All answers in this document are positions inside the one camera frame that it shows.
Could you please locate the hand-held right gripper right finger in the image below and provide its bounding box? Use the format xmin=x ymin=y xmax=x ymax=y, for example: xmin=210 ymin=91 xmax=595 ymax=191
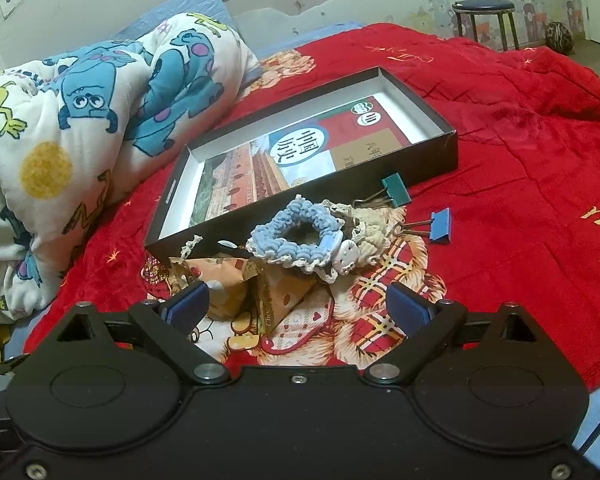
xmin=362 ymin=282 xmax=546 ymax=386

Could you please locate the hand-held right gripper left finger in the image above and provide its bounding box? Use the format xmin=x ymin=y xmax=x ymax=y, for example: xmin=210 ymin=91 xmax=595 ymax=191
xmin=55 ymin=280 xmax=231 ymax=386

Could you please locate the orange snack packet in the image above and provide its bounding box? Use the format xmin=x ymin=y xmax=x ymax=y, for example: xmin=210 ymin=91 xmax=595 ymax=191
xmin=252 ymin=270 xmax=318 ymax=337
xmin=187 ymin=255 xmax=257 ymax=320
xmin=169 ymin=256 xmax=201 ymax=293

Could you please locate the blue crochet scrunchie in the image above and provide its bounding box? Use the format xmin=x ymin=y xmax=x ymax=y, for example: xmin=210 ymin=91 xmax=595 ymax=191
xmin=245 ymin=197 xmax=346 ymax=281

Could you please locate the black cardboard box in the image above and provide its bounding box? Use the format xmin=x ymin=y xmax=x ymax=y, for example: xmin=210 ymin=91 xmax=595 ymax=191
xmin=144 ymin=66 xmax=458 ymax=261

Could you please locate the cream lace trim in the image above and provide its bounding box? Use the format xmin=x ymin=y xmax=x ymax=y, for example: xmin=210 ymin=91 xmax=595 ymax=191
xmin=179 ymin=234 xmax=204 ymax=262

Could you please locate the beige crochet scrunchie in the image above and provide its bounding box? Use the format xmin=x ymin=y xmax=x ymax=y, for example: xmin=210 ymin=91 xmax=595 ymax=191
xmin=322 ymin=199 xmax=393 ymax=285

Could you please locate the blue binder clip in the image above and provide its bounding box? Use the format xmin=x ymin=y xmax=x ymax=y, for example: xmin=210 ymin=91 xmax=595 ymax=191
xmin=397 ymin=210 xmax=453 ymax=245

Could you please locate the green binder clip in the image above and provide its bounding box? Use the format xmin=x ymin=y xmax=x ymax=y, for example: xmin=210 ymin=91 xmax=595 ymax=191
xmin=352 ymin=173 xmax=411 ymax=208

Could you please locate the red cover textbook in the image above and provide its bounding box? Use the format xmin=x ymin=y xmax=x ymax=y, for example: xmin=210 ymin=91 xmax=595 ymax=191
xmin=190 ymin=94 xmax=411 ymax=228

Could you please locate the red blanket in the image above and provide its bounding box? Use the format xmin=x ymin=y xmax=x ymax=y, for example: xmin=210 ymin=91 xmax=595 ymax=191
xmin=22 ymin=22 xmax=600 ymax=391

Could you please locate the cartoon monster quilt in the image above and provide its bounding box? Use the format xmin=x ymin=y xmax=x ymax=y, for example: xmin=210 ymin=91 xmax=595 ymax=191
xmin=0 ymin=10 xmax=263 ymax=323

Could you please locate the blue quilted pillow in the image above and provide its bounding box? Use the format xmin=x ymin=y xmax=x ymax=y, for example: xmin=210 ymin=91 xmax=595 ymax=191
xmin=110 ymin=0 xmax=231 ymax=41

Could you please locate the round metal stool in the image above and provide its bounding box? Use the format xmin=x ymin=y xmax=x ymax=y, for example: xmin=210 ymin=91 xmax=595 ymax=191
xmin=452 ymin=0 xmax=521 ymax=51

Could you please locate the leopard print ball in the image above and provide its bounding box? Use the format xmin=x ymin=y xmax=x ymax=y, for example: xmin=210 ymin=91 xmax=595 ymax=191
xmin=545 ymin=21 xmax=576 ymax=56

